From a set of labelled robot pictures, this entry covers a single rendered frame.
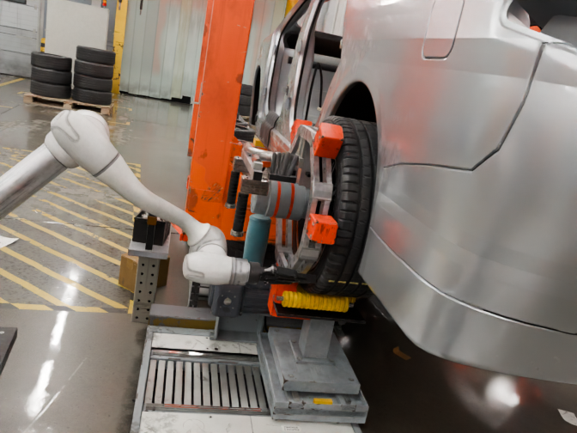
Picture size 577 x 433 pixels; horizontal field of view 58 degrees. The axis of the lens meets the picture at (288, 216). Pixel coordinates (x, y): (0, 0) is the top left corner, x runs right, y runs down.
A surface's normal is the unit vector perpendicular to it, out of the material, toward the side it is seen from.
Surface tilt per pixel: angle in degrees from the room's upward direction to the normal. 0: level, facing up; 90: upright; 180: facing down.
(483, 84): 90
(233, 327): 90
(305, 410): 90
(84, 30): 90
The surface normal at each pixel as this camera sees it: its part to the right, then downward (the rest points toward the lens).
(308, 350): 0.18, 0.29
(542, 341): -0.20, 0.44
